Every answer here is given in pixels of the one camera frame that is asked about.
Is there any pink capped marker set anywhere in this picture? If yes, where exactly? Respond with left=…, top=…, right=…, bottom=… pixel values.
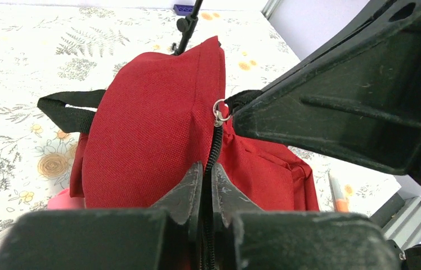
left=47, top=188, right=85, bottom=210

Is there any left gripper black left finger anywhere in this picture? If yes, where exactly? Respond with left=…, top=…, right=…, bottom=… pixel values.
left=0, top=163, right=203, bottom=269

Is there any black mini tripod stand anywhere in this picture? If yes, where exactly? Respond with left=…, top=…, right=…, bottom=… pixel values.
left=171, top=0, right=203, bottom=56

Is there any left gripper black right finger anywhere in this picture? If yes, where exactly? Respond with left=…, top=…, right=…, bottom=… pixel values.
left=212, top=164, right=400, bottom=269

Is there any orange glue stick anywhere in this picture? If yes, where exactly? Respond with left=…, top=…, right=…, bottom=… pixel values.
left=328, top=170, right=349, bottom=213

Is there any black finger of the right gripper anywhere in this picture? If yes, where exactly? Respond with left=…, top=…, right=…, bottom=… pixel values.
left=231, top=1, right=421, bottom=186

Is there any red student backpack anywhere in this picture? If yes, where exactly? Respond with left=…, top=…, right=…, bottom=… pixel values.
left=37, top=35, right=320, bottom=270

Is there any small blue block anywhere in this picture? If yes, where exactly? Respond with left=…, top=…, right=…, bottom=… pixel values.
left=173, top=4, right=194, bottom=16

